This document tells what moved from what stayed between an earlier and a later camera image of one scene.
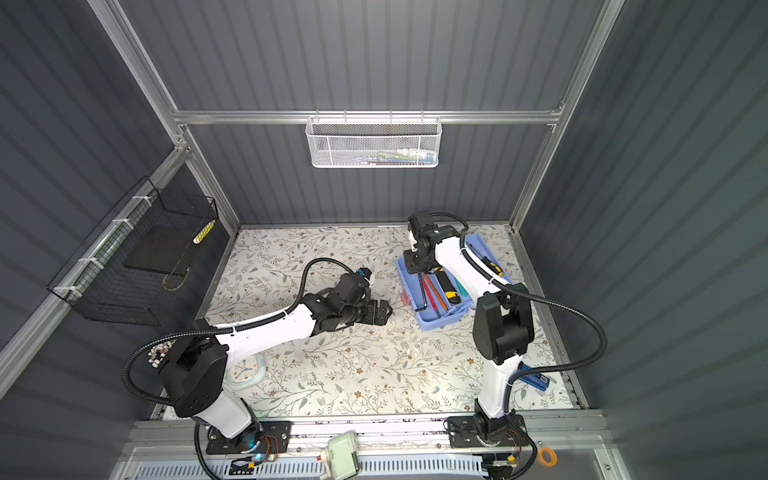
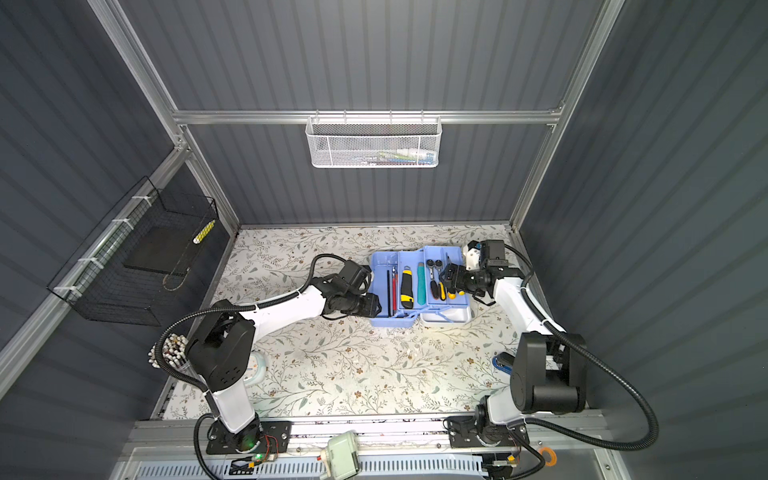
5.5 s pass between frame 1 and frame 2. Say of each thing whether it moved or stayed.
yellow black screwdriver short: moved
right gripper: moved
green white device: stayed
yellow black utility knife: moved
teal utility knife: moved
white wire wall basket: stayed
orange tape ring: stayed
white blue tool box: moved
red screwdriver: moved
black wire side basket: stayed
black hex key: moved
